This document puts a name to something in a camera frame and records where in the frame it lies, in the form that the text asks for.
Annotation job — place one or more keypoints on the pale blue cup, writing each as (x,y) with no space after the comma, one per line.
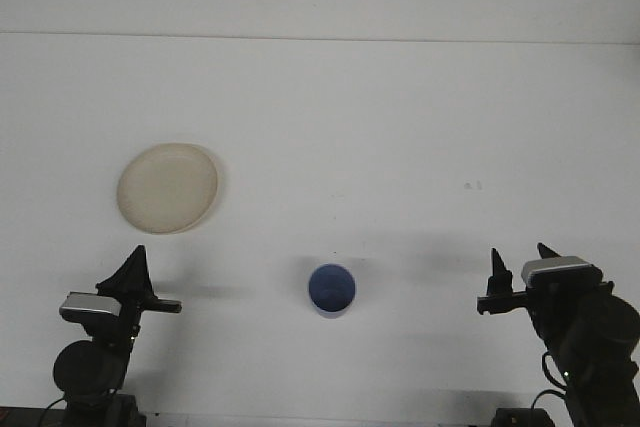
(332,289)

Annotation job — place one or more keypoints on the pale round plate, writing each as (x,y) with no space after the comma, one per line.
(167,189)

